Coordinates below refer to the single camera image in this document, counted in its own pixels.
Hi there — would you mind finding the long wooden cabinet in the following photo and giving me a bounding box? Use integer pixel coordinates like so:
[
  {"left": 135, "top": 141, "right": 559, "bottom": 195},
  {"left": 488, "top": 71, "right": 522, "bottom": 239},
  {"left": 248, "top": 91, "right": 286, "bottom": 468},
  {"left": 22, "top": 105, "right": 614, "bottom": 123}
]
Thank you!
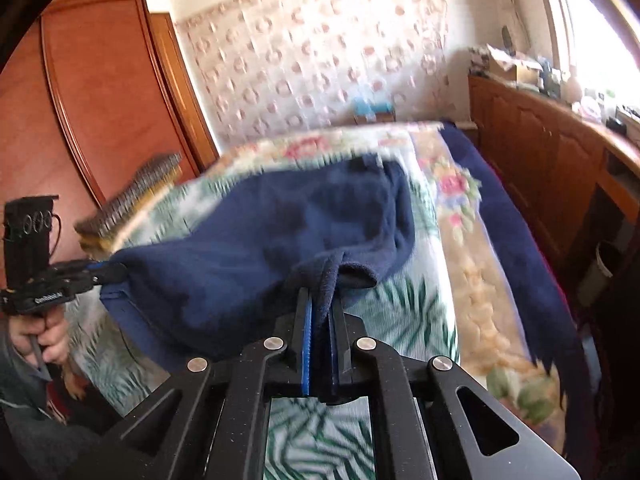
[{"left": 467, "top": 74, "right": 640, "bottom": 311}]

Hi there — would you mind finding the black circle pattern pillow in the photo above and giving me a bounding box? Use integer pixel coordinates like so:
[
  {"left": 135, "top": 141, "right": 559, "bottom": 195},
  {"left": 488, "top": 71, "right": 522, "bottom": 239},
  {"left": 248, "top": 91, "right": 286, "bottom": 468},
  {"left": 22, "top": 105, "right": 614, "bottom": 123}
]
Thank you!
[{"left": 75, "top": 152, "right": 183, "bottom": 251}]

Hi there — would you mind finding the cardboard box with blue contents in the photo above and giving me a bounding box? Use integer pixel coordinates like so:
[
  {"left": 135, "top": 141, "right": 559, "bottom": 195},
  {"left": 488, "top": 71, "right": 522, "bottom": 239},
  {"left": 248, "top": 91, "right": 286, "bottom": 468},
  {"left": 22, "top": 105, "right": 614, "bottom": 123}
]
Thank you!
[{"left": 352, "top": 95, "right": 398, "bottom": 126}]

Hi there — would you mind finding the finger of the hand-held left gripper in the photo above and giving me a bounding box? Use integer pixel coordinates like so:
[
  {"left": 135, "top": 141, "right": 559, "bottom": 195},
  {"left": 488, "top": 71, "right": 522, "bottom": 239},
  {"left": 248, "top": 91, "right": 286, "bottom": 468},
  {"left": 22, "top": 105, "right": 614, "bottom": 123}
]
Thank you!
[{"left": 90, "top": 261, "right": 128, "bottom": 286}]

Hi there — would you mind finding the circle pattern curtain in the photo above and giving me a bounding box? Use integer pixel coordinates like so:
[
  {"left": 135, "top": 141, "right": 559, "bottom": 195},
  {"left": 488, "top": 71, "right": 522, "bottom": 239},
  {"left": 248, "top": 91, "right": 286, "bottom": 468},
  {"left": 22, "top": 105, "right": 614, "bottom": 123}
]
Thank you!
[{"left": 172, "top": 0, "right": 451, "bottom": 146}]

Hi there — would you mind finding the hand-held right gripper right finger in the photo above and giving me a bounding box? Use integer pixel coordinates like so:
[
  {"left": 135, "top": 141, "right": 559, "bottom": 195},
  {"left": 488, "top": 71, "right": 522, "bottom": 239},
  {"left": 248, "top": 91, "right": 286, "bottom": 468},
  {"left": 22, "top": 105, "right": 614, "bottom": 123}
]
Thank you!
[{"left": 320, "top": 305, "right": 581, "bottom": 480}]

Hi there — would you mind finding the window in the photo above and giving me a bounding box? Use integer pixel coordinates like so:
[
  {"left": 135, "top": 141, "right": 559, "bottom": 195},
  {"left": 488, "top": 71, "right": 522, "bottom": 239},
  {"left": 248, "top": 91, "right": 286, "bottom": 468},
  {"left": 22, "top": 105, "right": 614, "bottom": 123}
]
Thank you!
[{"left": 530, "top": 0, "right": 640, "bottom": 106}]

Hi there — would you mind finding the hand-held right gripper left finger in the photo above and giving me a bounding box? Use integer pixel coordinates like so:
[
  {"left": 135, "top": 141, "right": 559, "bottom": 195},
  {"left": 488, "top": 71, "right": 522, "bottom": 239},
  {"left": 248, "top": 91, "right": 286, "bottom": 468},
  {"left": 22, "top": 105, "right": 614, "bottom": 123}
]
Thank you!
[{"left": 65, "top": 287, "right": 316, "bottom": 480}]

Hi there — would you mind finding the person's dark clothing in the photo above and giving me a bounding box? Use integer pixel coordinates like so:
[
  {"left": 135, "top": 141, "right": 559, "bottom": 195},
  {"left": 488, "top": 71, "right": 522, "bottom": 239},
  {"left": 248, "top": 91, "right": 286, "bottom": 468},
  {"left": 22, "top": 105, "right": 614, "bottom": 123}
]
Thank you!
[{"left": 0, "top": 375, "right": 131, "bottom": 480}]

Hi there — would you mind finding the floral quilt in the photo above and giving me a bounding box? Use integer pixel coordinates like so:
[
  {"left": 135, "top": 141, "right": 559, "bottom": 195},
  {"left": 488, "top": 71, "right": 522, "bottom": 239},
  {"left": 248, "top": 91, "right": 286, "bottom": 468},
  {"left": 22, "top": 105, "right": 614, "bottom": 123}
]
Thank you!
[{"left": 200, "top": 122, "right": 566, "bottom": 441}]

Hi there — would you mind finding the navy blue blanket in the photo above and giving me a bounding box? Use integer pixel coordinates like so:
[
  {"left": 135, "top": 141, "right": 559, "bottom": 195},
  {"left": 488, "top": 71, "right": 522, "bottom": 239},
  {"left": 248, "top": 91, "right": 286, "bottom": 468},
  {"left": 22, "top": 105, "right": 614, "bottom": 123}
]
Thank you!
[{"left": 440, "top": 122, "right": 596, "bottom": 411}]

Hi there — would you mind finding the person's left hand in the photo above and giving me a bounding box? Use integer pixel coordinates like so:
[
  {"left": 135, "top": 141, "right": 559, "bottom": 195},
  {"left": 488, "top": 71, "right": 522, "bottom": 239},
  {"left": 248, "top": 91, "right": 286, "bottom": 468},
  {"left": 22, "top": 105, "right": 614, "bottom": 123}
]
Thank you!
[{"left": 10, "top": 305, "right": 71, "bottom": 366}]

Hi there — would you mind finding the navy t-shirt with orange print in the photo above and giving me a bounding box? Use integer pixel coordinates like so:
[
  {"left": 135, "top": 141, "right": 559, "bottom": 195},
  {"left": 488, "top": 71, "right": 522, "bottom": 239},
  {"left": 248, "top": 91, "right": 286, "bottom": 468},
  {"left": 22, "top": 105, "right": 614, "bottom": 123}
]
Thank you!
[{"left": 100, "top": 155, "right": 418, "bottom": 361}]

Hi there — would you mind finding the grey cup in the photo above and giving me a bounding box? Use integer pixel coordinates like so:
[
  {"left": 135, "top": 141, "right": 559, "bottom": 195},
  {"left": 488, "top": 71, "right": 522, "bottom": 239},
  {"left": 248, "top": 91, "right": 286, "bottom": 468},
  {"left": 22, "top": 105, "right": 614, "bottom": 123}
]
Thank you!
[{"left": 575, "top": 242, "right": 616, "bottom": 306}]

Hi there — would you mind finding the wooden wardrobe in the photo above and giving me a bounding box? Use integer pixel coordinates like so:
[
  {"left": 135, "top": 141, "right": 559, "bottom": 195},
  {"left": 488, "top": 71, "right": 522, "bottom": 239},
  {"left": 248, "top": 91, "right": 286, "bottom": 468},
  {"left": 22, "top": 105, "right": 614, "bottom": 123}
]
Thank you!
[{"left": 0, "top": 0, "right": 221, "bottom": 281}]

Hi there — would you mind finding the palm leaf striped blanket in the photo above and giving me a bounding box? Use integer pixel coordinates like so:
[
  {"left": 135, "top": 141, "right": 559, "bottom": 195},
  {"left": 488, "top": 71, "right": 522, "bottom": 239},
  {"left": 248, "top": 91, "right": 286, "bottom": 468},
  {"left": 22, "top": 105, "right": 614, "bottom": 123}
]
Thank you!
[{"left": 65, "top": 175, "right": 461, "bottom": 480}]

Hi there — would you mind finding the person's left forearm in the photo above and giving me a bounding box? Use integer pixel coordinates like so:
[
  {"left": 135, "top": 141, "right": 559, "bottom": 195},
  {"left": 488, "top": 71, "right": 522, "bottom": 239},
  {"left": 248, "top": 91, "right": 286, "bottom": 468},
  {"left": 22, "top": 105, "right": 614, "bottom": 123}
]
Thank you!
[{"left": 0, "top": 335, "right": 66, "bottom": 421}]

